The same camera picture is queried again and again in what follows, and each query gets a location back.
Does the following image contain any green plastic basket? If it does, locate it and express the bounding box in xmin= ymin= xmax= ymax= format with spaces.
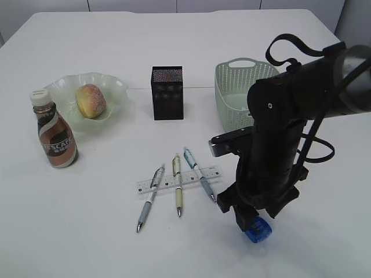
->
xmin=214 ymin=57 xmax=279 ymax=132

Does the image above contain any yellow-green pen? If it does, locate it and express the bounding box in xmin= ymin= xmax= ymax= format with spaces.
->
xmin=172 ymin=153 xmax=183 ymax=218

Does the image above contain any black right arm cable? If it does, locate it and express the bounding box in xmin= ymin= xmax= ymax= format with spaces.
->
xmin=265 ymin=33 xmax=347 ymax=69

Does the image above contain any blue pen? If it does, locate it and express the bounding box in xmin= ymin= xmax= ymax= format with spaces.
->
xmin=183 ymin=147 xmax=216 ymax=203

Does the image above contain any brown Nescafe coffee bottle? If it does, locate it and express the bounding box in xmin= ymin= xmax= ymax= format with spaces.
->
xmin=30 ymin=89 xmax=78 ymax=168

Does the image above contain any blue pencil sharpener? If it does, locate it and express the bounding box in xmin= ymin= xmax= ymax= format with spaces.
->
xmin=245 ymin=216 xmax=272 ymax=243

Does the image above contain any black mesh pen holder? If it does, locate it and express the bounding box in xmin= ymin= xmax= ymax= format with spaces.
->
xmin=151 ymin=66 xmax=184 ymax=120

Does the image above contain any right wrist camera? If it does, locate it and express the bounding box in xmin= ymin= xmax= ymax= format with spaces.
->
xmin=209 ymin=126 xmax=253 ymax=157

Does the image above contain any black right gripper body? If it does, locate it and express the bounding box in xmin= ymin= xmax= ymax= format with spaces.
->
xmin=217 ymin=120 xmax=308 ymax=213

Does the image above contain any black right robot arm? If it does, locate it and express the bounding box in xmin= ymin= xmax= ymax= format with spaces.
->
xmin=209 ymin=43 xmax=370 ymax=232

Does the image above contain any clear plastic ruler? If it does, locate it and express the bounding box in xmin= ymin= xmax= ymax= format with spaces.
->
xmin=136 ymin=166 xmax=222 ymax=195

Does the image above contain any sugared bread roll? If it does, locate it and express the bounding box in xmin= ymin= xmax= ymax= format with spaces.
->
xmin=75 ymin=84 xmax=107 ymax=119

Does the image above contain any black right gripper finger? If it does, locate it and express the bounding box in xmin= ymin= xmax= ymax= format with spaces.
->
xmin=265 ymin=200 xmax=291 ymax=219
xmin=234 ymin=204 xmax=259 ymax=232

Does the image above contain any green wavy glass plate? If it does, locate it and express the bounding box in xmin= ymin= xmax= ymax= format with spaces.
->
xmin=45 ymin=72 xmax=130 ymax=133

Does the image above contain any grey grip pen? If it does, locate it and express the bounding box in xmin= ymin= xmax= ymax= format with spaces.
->
xmin=136 ymin=164 xmax=165 ymax=233

